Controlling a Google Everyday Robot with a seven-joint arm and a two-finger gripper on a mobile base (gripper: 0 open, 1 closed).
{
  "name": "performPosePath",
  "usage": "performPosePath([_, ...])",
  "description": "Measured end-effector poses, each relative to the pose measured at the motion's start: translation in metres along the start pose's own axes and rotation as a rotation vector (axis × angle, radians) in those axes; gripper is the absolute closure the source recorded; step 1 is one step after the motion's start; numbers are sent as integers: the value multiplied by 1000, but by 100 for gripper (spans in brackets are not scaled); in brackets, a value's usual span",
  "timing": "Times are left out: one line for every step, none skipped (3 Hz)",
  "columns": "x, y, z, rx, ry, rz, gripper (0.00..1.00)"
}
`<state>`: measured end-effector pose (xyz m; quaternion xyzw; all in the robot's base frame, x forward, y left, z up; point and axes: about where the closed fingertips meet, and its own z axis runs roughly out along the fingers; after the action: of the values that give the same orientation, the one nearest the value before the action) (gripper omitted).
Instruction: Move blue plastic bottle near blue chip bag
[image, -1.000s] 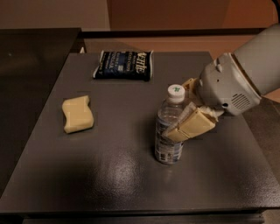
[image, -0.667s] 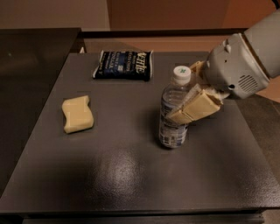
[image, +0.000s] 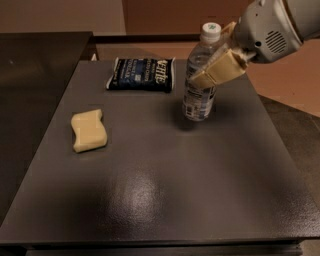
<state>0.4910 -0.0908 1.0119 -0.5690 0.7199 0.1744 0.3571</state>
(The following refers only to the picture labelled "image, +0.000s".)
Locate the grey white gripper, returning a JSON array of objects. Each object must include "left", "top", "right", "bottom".
[{"left": 189, "top": 0, "right": 304, "bottom": 90}]

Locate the clear blue-label plastic bottle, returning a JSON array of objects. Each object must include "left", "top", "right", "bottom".
[{"left": 182, "top": 22, "right": 221, "bottom": 121}]

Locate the blue chip bag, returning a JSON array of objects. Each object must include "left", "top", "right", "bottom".
[{"left": 106, "top": 58, "right": 175, "bottom": 93}]

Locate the yellow sponge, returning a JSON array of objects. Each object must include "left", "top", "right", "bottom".
[{"left": 71, "top": 109, "right": 108, "bottom": 153}]

